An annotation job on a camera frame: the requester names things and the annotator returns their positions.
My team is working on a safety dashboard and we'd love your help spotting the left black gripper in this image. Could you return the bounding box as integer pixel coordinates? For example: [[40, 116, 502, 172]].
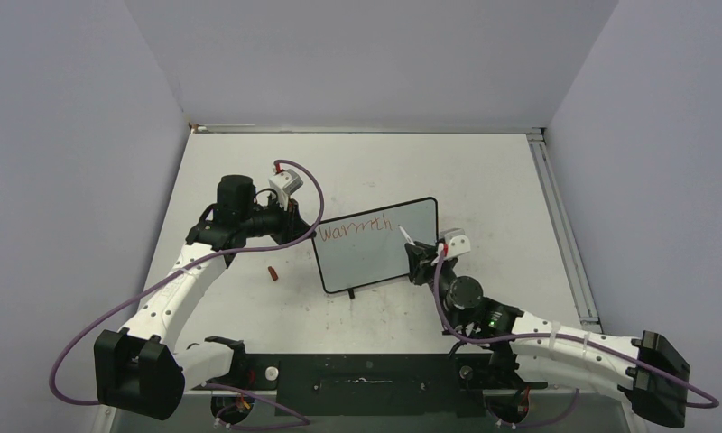
[[239, 192, 315, 248]]

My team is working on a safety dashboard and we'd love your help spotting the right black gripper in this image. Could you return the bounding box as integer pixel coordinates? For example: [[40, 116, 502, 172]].
[[408, 241, 461, 327]]

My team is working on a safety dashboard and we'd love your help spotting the white whiteboard marker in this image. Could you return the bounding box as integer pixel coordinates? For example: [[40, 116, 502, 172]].
[[398, 226, 414, 245]]

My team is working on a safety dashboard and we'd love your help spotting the red marker cap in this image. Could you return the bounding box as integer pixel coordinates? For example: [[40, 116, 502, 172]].
[[267, 266, 279, 281]]

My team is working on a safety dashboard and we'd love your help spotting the black framed whiteboard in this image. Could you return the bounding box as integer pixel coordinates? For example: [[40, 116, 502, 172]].
[[311, 197, 439, 294]]

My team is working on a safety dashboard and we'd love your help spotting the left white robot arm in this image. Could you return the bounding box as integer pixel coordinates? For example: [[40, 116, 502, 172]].
[[94, 169, 314, 420]]

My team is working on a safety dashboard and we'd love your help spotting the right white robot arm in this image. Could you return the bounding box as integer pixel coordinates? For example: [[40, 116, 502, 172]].
[[404, 241, 690, 428]]

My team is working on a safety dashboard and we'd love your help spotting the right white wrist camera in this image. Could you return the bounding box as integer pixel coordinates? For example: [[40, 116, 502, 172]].
[[436, 228, 471, 261]]

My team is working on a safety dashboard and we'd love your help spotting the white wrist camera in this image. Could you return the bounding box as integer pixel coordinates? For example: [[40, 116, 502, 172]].
[[268, 169, 303, 210], [436, 228, 471, 261]]

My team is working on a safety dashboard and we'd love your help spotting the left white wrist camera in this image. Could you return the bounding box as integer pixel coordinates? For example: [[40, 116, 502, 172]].
[[268, 169, 303, 210]]

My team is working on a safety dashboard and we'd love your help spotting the aluminium rail frame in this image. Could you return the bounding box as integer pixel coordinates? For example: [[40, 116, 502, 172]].
[[150, 132, 596, 355]]

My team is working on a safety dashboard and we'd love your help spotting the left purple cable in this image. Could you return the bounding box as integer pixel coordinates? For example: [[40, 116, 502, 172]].
[[49, 159, 327, 406]]

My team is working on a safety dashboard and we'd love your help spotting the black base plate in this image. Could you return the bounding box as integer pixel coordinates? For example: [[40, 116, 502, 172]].
[[233, 354, 508, 417]]

